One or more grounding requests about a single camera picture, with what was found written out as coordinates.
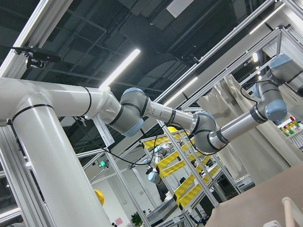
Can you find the overhead black camera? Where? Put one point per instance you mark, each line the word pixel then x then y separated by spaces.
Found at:
pixel 37 57

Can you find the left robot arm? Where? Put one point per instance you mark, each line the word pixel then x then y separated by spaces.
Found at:
pixel 126 115

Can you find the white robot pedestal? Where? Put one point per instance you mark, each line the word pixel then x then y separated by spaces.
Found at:
pixel 34 108

